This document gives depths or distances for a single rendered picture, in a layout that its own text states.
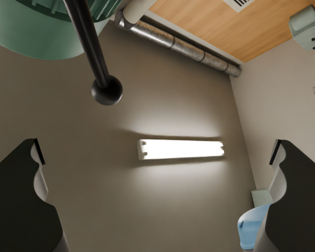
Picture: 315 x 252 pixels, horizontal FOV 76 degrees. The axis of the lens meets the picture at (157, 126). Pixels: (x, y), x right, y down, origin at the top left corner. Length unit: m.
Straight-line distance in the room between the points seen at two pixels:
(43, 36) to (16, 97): 1.33
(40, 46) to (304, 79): 3.10
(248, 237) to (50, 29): 0.41
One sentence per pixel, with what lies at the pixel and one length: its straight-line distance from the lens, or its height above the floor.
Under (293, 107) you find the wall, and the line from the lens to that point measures 3.18.
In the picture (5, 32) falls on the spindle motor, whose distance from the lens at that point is 0.29.
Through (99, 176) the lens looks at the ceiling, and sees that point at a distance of 1.61.
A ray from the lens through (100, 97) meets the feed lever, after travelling 0.23.
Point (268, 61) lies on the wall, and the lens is 3.44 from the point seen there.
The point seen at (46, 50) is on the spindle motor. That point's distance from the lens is 0.30.
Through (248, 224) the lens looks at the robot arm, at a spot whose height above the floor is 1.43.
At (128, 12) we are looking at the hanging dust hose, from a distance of 2.08.
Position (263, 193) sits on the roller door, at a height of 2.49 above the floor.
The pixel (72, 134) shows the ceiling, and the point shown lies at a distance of 1.59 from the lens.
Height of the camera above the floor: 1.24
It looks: 47 degrees up
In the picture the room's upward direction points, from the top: 114 degrees counter-clockwise
